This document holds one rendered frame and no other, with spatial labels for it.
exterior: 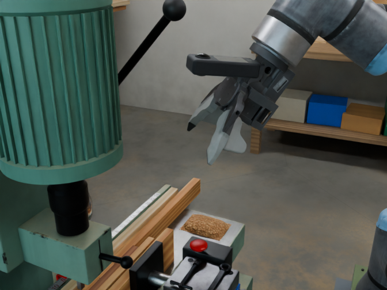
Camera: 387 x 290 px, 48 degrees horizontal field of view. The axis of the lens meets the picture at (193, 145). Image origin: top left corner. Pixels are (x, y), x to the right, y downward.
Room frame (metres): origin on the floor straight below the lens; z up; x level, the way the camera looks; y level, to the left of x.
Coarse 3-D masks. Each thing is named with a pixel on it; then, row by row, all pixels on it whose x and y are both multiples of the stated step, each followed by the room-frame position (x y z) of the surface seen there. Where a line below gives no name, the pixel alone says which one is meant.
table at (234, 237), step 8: (184, 216) 0.88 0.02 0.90; (216, 216) 0.88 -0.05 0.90; (176, 224) 0.85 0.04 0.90; (232, 224) 0.85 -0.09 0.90; (240, 224) 0.85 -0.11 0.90; (176, 232) 0.81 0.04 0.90; (184, 232) 0.81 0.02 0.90; (232, 232) 0.81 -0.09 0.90; (240, 232) 0.82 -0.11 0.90; (176, 240) 0.79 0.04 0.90; (184, 240) 0.79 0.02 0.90; (208, 240) 0.79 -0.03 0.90; (216, 240) 0.79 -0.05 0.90; (224, 240) 0.79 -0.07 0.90; (232, 240) 0.79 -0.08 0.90; (240, 240) 0.82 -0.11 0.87; (176, 248) 0.76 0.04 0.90; (240, 248) 0.83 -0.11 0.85; (176, 256) 0.73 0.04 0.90; (232, 256) 0.78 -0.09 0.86; (176, 264) 0.71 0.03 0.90; (168, 272) 0.68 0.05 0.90
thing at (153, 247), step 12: (156, 252) 0.63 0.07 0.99; (144, 264) 0.59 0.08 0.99; (156, 264) 0.63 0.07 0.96; (132, 276) 0.57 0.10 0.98; (144, 276) 0.59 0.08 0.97; (156, 276) 0.60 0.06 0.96; (168, 276) 0.60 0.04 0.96; (132, 288) 0.58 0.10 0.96; (144, 288) 0.59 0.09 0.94; (156, 288) 0.63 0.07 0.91
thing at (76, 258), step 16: (48, 208) 0.65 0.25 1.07; (32, 224) 0.60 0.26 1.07; (48, 224) 0.60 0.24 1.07; (96, 224) 0.60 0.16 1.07; (32, 240) 0.58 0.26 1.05; (48, 240) 0.56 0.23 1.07; (64, 240) 0.56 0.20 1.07; (80, 240) 0.56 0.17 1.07; (96, 240) 0.56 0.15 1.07; (32, 256) 0.58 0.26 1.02; (48, 256) 0.56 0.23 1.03; (64, 256) 0.55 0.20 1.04; (80, 256) 0.54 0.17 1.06; (96, 256) 0.55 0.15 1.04; (64, 272) 0.55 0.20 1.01; (80, 272) 0.54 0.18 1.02; (96, 272) 0.55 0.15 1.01
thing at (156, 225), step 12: (192, 180) 0.99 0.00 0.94; (180, 192) 0.92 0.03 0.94; (192, 192) 0.95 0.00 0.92; (168, 204) 0.87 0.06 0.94; (180, 204) 0.89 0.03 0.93; (156, 216) 0.82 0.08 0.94; (168, 216) 0.84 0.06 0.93; (144, 228) 0.77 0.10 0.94; (156, 228) 0.79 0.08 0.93; (132, 240) 0.73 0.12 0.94; (144, 240) 0.75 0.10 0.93; (120, 252) 0.69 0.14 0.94
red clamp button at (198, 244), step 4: (196, 240) 0.62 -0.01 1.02; (200, 240) 0.62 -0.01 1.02; (192, 244) 0.61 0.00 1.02; (196, 244) 0.61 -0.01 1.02; (200, 244) 0.61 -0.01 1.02; (204, 244) 0.61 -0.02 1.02; (192, 248) 0.60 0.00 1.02; (196, 248) 0.60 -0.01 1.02; (200, 248) 0.60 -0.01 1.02; (204, 248) 0.60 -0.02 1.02
